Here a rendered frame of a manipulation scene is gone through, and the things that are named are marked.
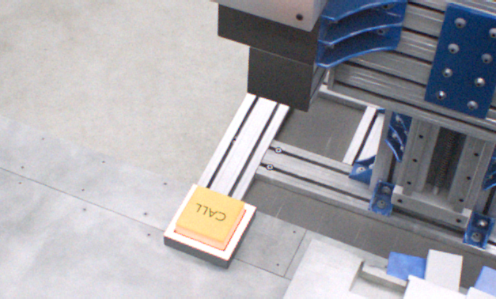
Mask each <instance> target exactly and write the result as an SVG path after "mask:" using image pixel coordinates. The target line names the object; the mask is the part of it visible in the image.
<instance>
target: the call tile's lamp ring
mask: <svg viewBox="0 0 496 299"><path fill-rule="evenodd" d="M196 187H197V185H193V187H192V188H191V190H190V192H189V194H188V196H187V197H186V198H185V200H184V201H183V203H182V206H181V207H180V209H179V210H178V212H177V214H176V216H175V217H174V219H173V220H172V222H171V223H170V225H169V227H168V228H167V230H166V232H165V236H167V237H171V238H172V239H176V240H179V241H182V242H184V243H186V244H190V245H192V247H195V248H198V249H202V250H203V251H206V252H209V253H212V254H214V255H219V256H221V257H223V258H225V259H228V258H229V257H230V255H231V253H232V251H233V249H234V248H235V245H236V243H237V241H238V239H239V237H240V235H242V233H243V231H244V228H245V226H246V225H247V224H248V221H249V219H250V217H251V215H252V213H253V211H254V209H255V207H253V206H249V205H248V204H247V203H245V209H246V210H248V211H247V212H246V214H245V216H244V219H243V221H241V222H240V224H239V226H238V228H237V230H236V232H235V234H234V236H233V239H232V240H231V241H230V243H229V246H228V247H227V249H226V250H225V252H222V251H219V250H217V249H215V248H211V247H208V245H206V244H203V243H199V242H197V241H195V240H192V239H189V238H186V237H182V236H181V235H178V234H176V233H174V232H173V230H174V229H175V227H176V221H177V219H178V217H179V216H180V214H181V212H182V210H183V209H184V207H185V206H186V203H187V202H188V200H189V199H190V197H191V196H192V194H193V192H194V190H195V188H196Z"/></svg>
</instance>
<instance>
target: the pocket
mask: <svg viewBox="0 0 496 299"><path fill-rule="evenodd" d="M365 261H366V259H365ZM365 261H364V263H363V262H361V263H360V265H359V268H358V270H357V272H356V275H355V277H354V280H353V282H352V284H350V288H349V290H348V291H349V292H351V293H356V294H357V295H360V296H362V297H367V298H369V299H403V296H404V294H405V292H406V290H407V287H408V286H409V283H410V281H411V280H410V279H408V280H407V281H406V282H405V281H404V280H401V279H398V278H395V277H392V276H390V275H387V274H385V273H384V272H381V271H377V270H374V269H372V268H370V267H365V266H364V264H365Z"/></svg>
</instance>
